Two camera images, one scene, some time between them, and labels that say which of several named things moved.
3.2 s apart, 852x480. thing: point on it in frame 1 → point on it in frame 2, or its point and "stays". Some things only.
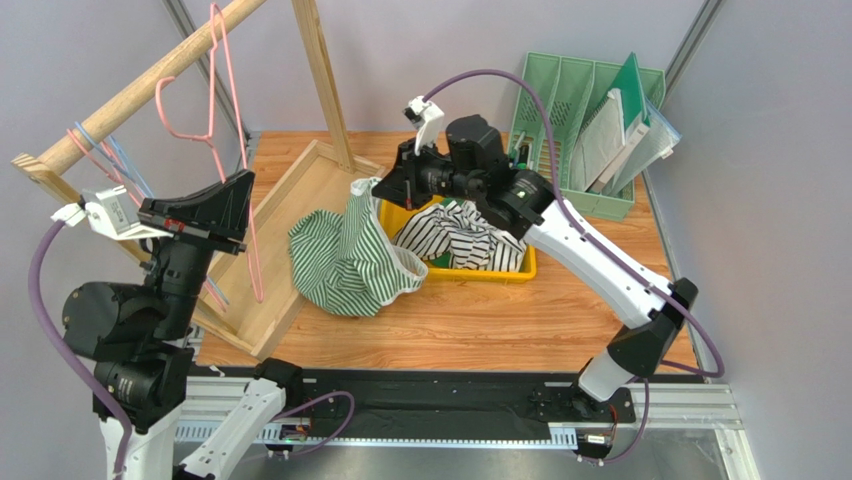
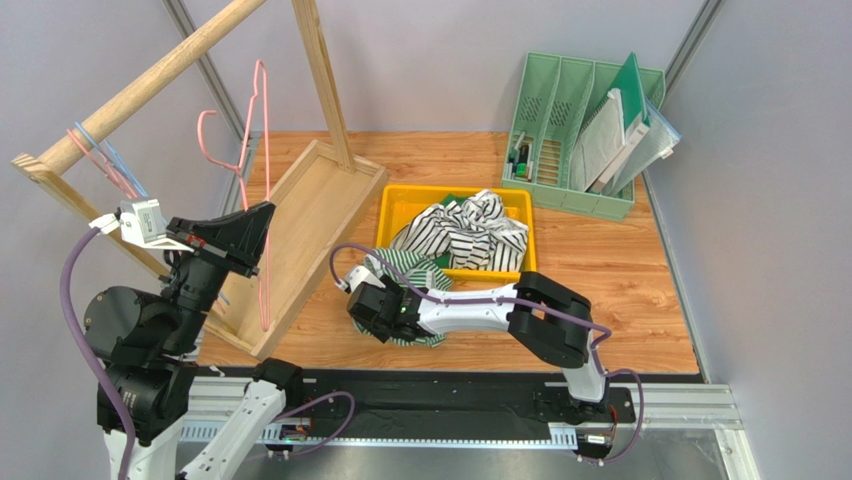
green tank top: (442, 260) → (450, 197)
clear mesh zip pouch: (656, 144) stays
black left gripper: (224, 211) → (234, 237)
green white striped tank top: (349, 262) → (418, 269)
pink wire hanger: (240, 120) → (263, 272)
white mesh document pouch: (599, 143) stays
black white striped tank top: (463, 235) stays
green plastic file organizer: (570, 88) stays
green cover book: (636, 124) stays
